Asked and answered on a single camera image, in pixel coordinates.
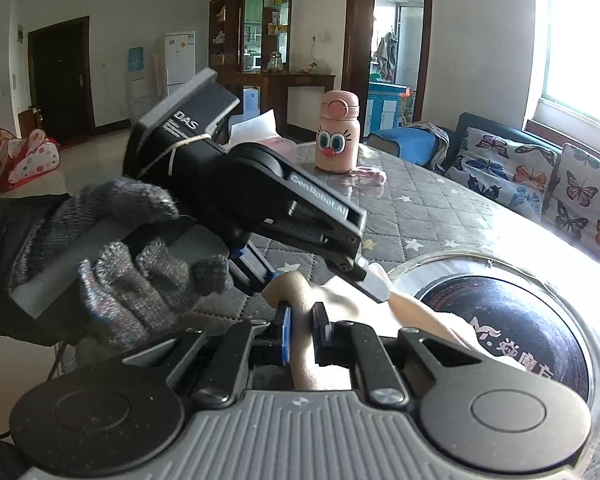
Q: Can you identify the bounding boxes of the cream shirt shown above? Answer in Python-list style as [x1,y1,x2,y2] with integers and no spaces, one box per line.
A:
[262,262,531,391]

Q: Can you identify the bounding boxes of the dark wooden door frame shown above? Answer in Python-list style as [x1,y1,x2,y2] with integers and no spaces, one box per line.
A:
[344,0,435,136]

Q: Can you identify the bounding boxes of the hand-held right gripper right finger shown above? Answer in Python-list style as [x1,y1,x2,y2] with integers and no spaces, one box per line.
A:
[311,302,483,407]

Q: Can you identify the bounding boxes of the pink cartoon face bottle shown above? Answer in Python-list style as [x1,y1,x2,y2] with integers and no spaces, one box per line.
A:
[314,90,362,173]

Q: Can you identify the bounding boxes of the person's left forearm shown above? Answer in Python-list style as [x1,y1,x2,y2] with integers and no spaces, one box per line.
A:
[0,195,73,346]

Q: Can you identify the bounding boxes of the pink tissue box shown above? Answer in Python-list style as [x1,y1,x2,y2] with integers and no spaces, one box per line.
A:
[227,110,297,158]

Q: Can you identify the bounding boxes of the dark entry door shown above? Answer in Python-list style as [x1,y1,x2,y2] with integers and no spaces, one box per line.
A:
[27,16,97,147]

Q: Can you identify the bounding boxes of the person's left hand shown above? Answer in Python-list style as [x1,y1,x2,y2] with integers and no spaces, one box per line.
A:
[10,176,233,353]

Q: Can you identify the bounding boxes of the hanging grey garment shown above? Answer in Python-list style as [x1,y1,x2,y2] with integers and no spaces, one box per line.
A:
[375,32,398,83]

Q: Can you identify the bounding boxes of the water dispenser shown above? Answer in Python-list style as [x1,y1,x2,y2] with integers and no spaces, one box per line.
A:
[127,46,151,116]

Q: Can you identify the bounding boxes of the round built-in cooktop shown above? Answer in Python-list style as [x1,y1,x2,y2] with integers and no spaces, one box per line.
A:
[387,250,600,441]

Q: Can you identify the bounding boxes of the white refrigerator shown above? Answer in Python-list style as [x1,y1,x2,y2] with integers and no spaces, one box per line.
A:
[164,31,197,98]

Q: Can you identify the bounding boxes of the small butterfly print cushion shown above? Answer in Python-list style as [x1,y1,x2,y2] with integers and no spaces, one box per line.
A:
[447,127,563,223]

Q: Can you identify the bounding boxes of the polka dot play tent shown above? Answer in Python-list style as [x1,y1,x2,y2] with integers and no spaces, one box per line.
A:
[0,127,62,192]

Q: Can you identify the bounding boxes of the wooden display cabinet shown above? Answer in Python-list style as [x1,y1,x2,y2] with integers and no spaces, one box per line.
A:
[209,0,337,131]

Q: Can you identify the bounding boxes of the butterfly print cushions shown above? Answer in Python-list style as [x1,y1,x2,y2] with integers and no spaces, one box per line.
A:
[367,112,600,281]

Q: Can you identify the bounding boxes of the pink scrunchie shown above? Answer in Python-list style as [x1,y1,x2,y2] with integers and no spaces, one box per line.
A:
[349,166,387,187]

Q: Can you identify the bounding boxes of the grey cloth on sofa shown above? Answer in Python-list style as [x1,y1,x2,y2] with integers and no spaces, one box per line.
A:
[405,121,453,171]

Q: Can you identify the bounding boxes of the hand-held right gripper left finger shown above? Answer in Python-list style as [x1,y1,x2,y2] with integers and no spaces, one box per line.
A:
[122,301,293,408]

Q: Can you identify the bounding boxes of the window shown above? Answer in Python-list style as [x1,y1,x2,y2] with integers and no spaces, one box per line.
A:
[522,0,600,136]

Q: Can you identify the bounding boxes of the blue cabinet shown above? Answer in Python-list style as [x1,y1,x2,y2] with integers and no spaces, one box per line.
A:
[367,82,412,136]

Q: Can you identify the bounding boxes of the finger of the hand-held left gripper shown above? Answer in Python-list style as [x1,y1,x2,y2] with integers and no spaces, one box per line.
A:
[325,247,393,305]
[229,240,288,303]

